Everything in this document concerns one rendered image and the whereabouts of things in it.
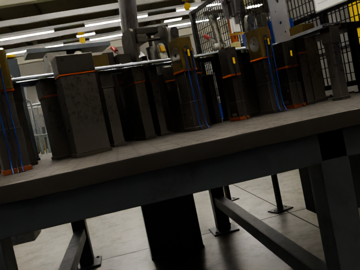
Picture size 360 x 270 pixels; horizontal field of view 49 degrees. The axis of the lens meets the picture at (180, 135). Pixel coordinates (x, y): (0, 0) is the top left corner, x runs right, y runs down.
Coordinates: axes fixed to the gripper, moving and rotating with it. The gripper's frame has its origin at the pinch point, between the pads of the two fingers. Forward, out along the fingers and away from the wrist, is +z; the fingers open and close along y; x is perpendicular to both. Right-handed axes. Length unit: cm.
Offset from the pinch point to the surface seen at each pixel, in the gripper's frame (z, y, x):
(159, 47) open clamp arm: 3.5, -12.8, -33.7
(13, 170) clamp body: 41, 25, -107
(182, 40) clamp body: 8.9, 22.0, -41.8
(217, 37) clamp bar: 1.7, -13.6, -1.5
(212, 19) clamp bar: -7.4, -14.9, -1.2
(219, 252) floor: 112, -35, -13
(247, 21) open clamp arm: 3.0, 18.0, -7.1
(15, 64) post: 0, -30, -93
